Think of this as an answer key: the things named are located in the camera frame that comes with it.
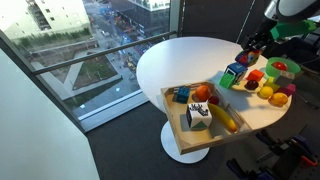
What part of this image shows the white zebra soft block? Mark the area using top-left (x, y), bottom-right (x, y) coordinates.
top-left (185, 101), bottom-right (214, 131)

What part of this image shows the yellow lemon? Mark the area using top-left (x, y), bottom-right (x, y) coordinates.
top-left (268, 92), bottom-right (289, 108)
top-left (258, 85), bottom-right (275, 100)

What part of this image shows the dark purple plum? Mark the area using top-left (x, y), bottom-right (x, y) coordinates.
top-left (243, 79), bottom-right (260, 91)

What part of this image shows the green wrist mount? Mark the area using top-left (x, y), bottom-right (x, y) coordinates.
top-left (269, 19), bottom-right (318, 41)

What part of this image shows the orange fruit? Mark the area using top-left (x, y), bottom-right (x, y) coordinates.
top-left (194, 84), bottom-right (212, 102)

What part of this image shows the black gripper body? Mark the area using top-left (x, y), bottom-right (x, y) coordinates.
top-left (240, 29), bottom-right (268, 53)

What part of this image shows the white table pedestal base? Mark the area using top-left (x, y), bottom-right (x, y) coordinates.
top-left (160, 120), bottom-right (211, 165)

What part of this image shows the grey window railing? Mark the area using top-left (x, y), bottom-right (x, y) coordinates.
top-left (31, 30), bottom-right (178, 76)

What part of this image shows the small blue cube block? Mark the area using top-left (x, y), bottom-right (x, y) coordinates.
top-left (175, 86), bottom-right (191, 104)

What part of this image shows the grey cube block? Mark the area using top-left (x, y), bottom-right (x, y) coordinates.
top-left (274, 71), bottom-right (296, 89)

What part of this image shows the wooden tray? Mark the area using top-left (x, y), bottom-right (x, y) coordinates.
top-left (160, 80), bottom-right (255, 155)

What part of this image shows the black clamp with orange tips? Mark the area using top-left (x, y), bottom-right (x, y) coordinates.
top-left (271, 141), bottom-right (319, 180)

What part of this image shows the red tomato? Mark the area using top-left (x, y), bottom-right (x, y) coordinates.
top-left (271, 61), bottom-right (289, 72)

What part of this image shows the purple eggplant toy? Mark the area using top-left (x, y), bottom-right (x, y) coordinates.
top-left (276, 83), bottom-right (297, 98)

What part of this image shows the yellow banana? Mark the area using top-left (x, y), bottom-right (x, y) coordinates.
top-left (207, 102), bottom-right (239, 134)

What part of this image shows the green cube block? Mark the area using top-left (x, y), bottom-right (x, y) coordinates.
top-left (218, 72), bottom-right (236, 90)

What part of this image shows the blue soft block number four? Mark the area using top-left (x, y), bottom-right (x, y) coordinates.
top-left (224, 62), bottom-right (249, 85)

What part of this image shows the yellow-green cube block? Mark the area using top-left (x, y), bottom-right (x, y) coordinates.
top-left (263, 76), bottom-right (281, 93)

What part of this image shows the black clamp with blue handle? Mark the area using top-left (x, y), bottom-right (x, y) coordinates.
top-left (255, 129), bottom-right (316, 158)
top-left (225, 158), bottom-right (278, 180)

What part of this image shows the small red fruit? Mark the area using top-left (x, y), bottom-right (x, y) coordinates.
top-left (207, 95), bottom-right (221, 106)

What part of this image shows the red-orange cube block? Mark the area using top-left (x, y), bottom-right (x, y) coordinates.
top-left (246, 68), bottom-right (265, 83)

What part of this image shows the green bowl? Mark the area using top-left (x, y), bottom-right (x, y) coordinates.
top-left (265, 56), bottom-right (302, 79)

